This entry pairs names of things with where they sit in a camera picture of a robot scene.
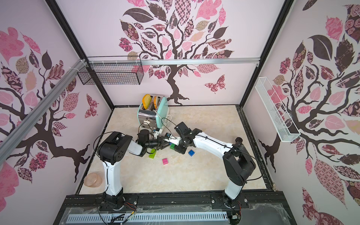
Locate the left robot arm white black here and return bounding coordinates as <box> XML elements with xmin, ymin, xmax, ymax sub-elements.
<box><xmin>96</xmin><ymin>129</ymin><xmax>171</xmax><ymax>210</ymax></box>

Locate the lime green lego brick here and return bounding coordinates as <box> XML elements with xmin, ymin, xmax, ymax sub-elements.
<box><xmin>149</xmin><ymin>149</ymin><xmax>156</xmax><ymax>159</ymax></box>

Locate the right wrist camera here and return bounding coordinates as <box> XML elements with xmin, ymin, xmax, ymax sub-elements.
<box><xmin>164</xmin><ymin>133</ymin><xmax>181</xmax><ymax>145</ymax></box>

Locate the brown toast slice right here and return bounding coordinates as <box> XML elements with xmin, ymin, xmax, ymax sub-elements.
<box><xmin>153</xmin><ymin>96</ymin><xmax>161</xmax><ymax>110</ymax></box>

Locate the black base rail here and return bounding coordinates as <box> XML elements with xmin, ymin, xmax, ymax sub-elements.
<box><xmin>54</xmin><ymin>190</ymin><xmax>296</xmax><ymax>225</ymax></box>

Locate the small blue lego brick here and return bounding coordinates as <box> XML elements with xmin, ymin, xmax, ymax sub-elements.
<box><xmin>188</xmin><ymin>150</ymin><xmax>195</xmax><ymax>157</ymax></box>

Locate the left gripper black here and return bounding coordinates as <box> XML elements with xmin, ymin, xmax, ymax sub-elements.
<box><xmin>145</xmin><ymin>135</ymin><xmax>167</xmax><ymax>151</ymax></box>

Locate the aluminium rail left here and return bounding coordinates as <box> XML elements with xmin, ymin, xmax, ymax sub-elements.
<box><xmin>1</xmin><ymin>59</ymin><xmax>85</xmax><ymax>164</ymax></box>

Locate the mint green toaster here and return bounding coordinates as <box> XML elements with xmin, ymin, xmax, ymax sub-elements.
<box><xmin>137</xmin><ymin>94</ymin><xmax>170</xmax><ymax>130</ymax></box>

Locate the yellow toast slice left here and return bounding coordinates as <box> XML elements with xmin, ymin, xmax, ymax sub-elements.
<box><xmin>142</xmin><ymin>94</ymin><xmax>152</xmax><ymax>110</ymax></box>

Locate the white cable duct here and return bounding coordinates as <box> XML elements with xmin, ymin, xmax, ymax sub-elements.
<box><xmin>65</xmin><ymin>211</ymin><xmax>228</xmax><ymax>225</ymax></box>

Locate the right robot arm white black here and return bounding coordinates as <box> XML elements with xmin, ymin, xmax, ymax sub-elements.
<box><xmin>174</xmin><ymin>122</ymin><xmax>256</xmax><ymax>208</ymax></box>

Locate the pink lego brick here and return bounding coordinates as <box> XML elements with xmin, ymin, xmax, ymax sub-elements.
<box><xmin>162</xmin><ymin>158</ymin><xmax>168</xmax><ymax>165</ymax></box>

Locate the black wire basket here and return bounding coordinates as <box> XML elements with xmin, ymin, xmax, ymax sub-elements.
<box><xmin>77</xmin><ymin>56</ymin><xmax>145</xmax><ymax>85</ymax></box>

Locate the white wire basket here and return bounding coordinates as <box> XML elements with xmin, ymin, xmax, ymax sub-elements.
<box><xmin>255</xmin><ymin>77</ymin><xmax>301</xmax><ymax>142</ymax></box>

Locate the pink translucent bowl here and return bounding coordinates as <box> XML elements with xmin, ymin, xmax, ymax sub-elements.
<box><xmin>83</xmin><ymin>172</ymin><xmax>102</xmax><ymax>188</ymax></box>

